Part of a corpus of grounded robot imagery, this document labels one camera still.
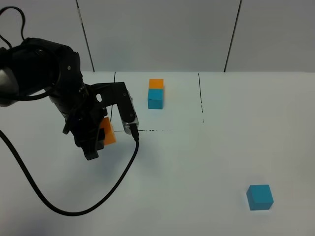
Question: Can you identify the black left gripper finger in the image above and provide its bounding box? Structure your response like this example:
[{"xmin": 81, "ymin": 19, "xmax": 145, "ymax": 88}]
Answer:
[
  {"xmin": 96, "ymin": 128, "xmax": 105, "ymax": 150},
  {"xmin": 78, "ymin": 129, "xmax": 99, "ymax": 160}
]

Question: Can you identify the black left camera cable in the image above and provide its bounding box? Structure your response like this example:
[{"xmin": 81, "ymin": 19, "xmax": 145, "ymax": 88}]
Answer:
[{"xmin": 0, "ymin": 124, "xmax": 140, "ymax": 217}]

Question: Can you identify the template blue cube block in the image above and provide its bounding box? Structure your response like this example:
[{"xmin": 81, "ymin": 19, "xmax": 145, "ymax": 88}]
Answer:
[{"xmin": 147, "ymin": 89, "xmax": 164, "ymax": 109}]

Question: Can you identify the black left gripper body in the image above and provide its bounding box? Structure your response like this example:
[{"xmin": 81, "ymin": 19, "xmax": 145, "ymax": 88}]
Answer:
[{"xmin": 49, "ymin": 83, "xmax": 107, "ymax": 147}]

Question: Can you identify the template orange cube block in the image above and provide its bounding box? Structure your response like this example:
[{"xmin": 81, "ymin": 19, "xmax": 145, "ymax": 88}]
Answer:
[{"xmin": 149, "ymin": 79, "xmax": 164, "ymax": 89}]

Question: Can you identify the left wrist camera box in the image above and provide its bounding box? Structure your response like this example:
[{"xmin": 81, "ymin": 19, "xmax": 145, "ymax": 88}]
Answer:
[{"xmin": 90, "ymin": 82, "xmax": 139, "ymax": 140}]

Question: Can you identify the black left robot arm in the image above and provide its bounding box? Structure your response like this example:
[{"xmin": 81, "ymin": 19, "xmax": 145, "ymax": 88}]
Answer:
[{"xmin": 0, "ymin": 38, "xmax": 107, "ymax": 160}]

